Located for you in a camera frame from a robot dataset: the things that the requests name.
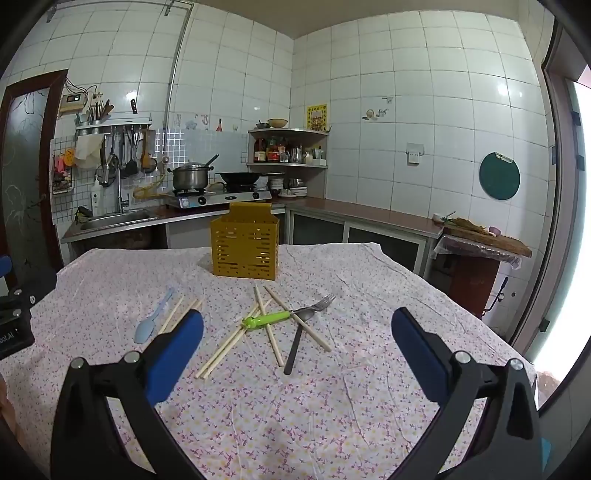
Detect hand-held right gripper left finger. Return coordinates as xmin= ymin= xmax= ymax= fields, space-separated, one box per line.
xmin=51 ymin=309 xmax=204 ymax=480

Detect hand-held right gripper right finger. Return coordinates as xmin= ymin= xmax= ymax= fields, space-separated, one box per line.
xmin=388 ymin=307 xmax=543 ymax=480

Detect light blue plastic spoon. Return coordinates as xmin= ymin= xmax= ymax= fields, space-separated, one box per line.
xmin=133 ymin=288 xmax=175 ymax=344

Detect pale wooden chopstick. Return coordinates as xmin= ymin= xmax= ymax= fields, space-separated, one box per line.
xmin=195 ymin=302 xmax=266 ymax=380
xmin=264 ymin=286 xmax=332 ymax=352
xmin=202 ymin=299 xmax=273 ymax=380
xmin=158 ymin=296 xmax=185 ymax=335
xmin=254 ymin=284 xmax=284 ymax=367
xmin=170 ymin=299 xmax=203 ymax=331

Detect green-handled metal fork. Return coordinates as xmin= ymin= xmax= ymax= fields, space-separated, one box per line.
xmin=243 ymin=294 xmax=337 ymax=329

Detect black-handled metal spoon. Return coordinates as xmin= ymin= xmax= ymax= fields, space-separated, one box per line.
xmin=283 ymin=308 xmax=315 ymax=376

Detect yellow slotted utensil holder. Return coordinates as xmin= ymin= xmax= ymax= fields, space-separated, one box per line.
xmin=211 ymin=202 xmax=280 ymax=281

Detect brown glass door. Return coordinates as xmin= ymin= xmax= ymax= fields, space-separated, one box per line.
xmin=0 ymin=69 xmax=69 ymax=288

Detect plastic-covered side table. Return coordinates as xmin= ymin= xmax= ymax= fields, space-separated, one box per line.
xmin=433 ymin=233 xmax=522 ymax=320

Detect steel sink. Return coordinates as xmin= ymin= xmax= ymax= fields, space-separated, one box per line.
xmin=78 ymin=209 xmax=160 ymax=232

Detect wooden chopping block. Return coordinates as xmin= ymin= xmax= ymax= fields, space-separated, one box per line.
xmin=442 ymin=217 xmax=533 ymax=258

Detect floral tablecloth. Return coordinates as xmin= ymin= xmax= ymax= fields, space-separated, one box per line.
xmin=0 ymin=242 xmax=539 ymax=480

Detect chrome faucet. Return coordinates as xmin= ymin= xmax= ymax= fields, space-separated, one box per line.
xmin=110 ymin=154 xmax=131 ymax=214

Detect white hanging cloth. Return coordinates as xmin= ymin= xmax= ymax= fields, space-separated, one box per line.
xmin=75 ymin=135 xmax=106 ymax=169

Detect kitchen counter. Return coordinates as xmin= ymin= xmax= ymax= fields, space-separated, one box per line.
xmin=61 ymin=196 xmax=445 ymax=278

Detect steel gas stove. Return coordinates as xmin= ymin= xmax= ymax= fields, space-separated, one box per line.
xmin=165 ymin=183 xmax=273 ymax=210

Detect black spatula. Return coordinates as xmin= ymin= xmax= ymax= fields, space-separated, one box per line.
xmin=124 ymin=129 xmax=139 ymax=177

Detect beige electrical box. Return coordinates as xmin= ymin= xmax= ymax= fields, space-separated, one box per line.
xmin=58 ymin=92 xmax=89 ymax=114

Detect steel cooking pot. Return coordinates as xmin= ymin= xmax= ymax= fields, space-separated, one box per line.
xmin=167 ymin=161 xmax=216 ymax=192

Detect metal utensil rack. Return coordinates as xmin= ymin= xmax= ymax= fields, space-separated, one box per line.
xmin=75 ymin=113 xmax=153 ymax=136

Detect wooden hanging board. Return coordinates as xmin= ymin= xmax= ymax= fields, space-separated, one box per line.
xmin=140 ymin=128 xmax=158 ymax=174

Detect black wok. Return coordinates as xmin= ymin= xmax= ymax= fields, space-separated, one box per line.
xmin=215 ymin=171 xmax=286 ymax=186

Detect round green cutting board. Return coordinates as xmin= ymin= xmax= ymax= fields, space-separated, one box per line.
xmin=479 ymin=151 xmax=522 ymax=201

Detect stack of white plates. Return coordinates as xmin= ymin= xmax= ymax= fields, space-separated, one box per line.
xmin=269 ymin=178 xmax=308 ymax=199

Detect wire grid wall rack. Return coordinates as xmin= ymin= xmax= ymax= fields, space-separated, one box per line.
xmin=51 ymin=147 xmax=75 ymax=195

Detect yellow hose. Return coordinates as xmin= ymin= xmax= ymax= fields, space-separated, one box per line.
xmin=133 ymin=168 xmax=174 ymax=200

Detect corner wall shelf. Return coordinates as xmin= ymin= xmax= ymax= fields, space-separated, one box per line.
xmin=246 ymin=127 xmax=330 ymax=169

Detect yellow wall poster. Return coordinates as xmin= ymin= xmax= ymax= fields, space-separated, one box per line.
xmin=307 ymin=104 xmax=328 ymax=132

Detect metal wall pipe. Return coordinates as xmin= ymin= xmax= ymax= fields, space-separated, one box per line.
xmin=162 ymin=0 xmax=195 ymax=165

